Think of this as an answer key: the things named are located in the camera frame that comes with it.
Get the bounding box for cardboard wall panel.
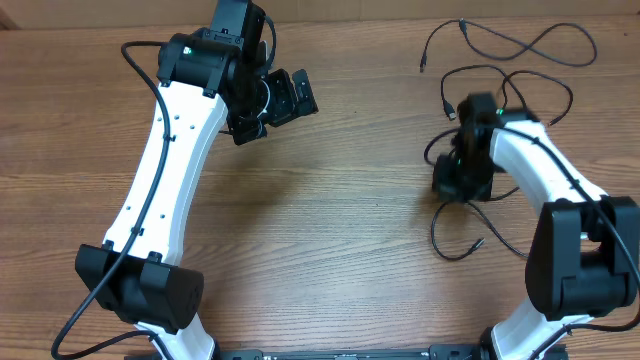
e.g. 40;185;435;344
1;0;639;30

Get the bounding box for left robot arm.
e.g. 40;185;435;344
75;0;318;359

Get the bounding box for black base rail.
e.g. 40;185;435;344
124;343;484;360

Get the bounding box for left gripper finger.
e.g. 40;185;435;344
292;69;318;116
227;116;267;146

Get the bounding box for black usb cable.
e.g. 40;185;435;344
423;127;531;262
418;18;599;74
439;64;575;127

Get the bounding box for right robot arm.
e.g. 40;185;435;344
430;93;639;359

